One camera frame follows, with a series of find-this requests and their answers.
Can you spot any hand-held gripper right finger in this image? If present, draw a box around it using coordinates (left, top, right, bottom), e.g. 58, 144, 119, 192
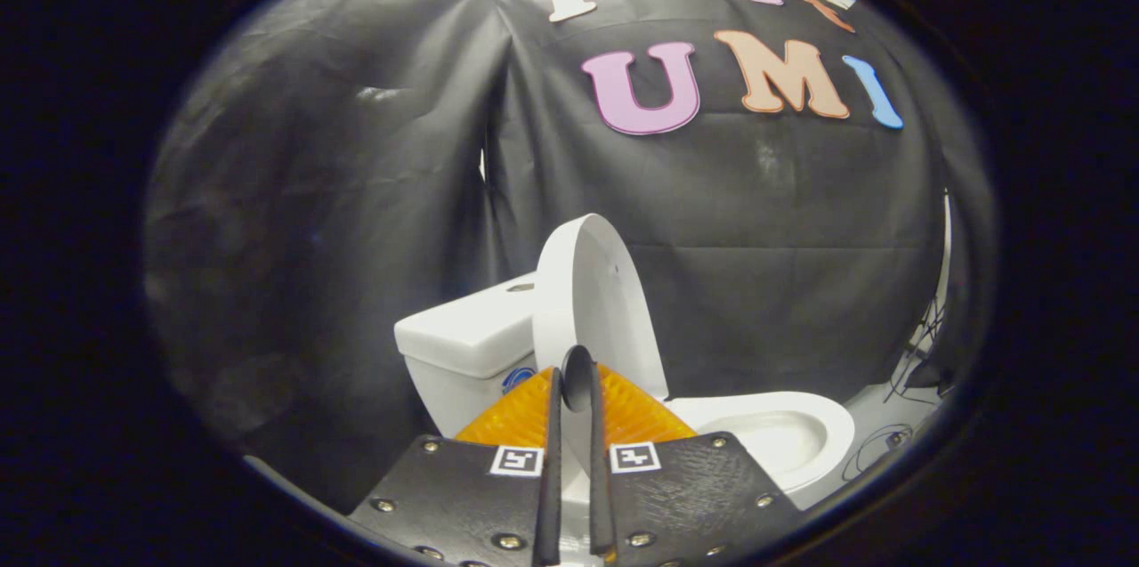
587, 362, 802, 567

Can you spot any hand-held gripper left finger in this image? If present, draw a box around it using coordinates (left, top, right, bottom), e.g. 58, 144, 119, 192
347, 367, 563, 567

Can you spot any black round lid tab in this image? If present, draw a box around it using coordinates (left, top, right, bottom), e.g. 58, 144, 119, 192
561, 344, 596, 413

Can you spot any white toilet lid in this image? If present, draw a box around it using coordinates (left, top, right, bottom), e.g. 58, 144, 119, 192
532, 213, 670, 506

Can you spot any white toilet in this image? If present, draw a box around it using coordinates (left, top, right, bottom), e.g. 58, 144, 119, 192
394, 271, 857, 512

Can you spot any black backdrop cloth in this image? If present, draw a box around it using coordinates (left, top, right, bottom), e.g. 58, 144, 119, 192
142, 0, 998, 514

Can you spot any black floor cable bundle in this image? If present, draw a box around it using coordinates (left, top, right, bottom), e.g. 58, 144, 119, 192
841, 423, 915, 481

